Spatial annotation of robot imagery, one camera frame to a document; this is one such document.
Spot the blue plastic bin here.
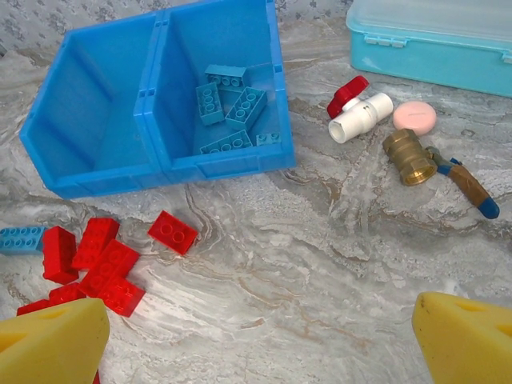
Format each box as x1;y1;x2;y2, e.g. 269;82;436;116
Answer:
142;0;297;185
18;10;167;200

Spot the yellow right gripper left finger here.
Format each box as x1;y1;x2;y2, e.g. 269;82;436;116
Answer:
0;298;110;384

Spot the teal lidded storage box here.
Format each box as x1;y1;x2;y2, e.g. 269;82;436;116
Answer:
346;0;512;99

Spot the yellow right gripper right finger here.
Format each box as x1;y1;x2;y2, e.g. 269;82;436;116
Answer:
412;291;512;384

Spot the small light blue lego brick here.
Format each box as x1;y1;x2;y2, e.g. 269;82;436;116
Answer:
255;131;281;147

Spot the long blue lego brick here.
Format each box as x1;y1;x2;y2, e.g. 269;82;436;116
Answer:
199;130;254;156

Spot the brass ball valve blue handle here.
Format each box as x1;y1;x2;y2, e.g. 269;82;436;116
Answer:
382;128;501;220

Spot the pink round case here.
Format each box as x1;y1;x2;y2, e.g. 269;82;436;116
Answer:
392;100;438;130

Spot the red lego brick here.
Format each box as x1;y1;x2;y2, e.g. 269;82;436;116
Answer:
16;298;53;317
48;282;87;305
78;238;140;299
147;210;199;256
42;226;79;285
98;275;146;318
71;218;121;271

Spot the white PVC valve red handle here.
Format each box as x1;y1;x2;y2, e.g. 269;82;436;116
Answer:
326;75;394;144

